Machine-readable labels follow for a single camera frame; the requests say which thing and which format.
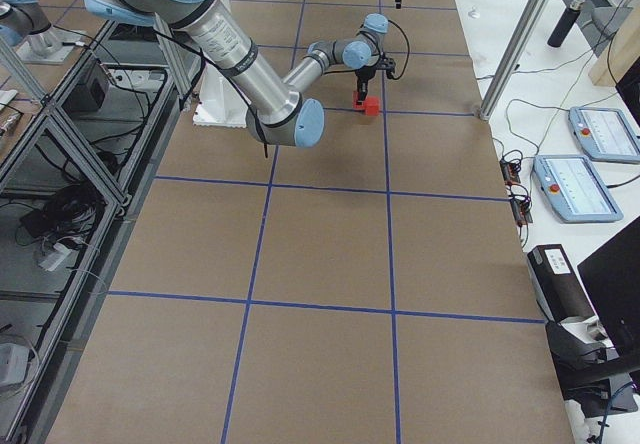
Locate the far teach pendant tablet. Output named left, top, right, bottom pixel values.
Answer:
left=569, top=107, right=639, bottom=164

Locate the small circuit board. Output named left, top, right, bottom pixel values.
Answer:
left=499, top=159, right=521, bottom=186

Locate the teach pendant tablet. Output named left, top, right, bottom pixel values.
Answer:
left=569, top=107, right=639, bottom=164
left=533, top=155, right=624, bottom=224

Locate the black water bottle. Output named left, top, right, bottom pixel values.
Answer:
left=547, top=0, right=585, bottom=48

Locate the white pedestal column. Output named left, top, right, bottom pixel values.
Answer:
left=192, top=0, right=251, bottom=129

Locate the black box with label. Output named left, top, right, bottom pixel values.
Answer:
left=527, top=244, right=595, bottom=323

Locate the black monitor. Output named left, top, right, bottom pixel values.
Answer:
left=578, top=218, right=639, bottom=354

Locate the red block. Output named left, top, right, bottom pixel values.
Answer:
left=352, top=91, right=366, bottom=111
left=363, top=96, right=380, bottom=117

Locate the aluminium frame post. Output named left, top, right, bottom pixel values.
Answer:
left=477, top=0, right=549, bottom=121

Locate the near teach pendant tablet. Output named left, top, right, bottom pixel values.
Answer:
left=533, top=155, right=624, bottom=224

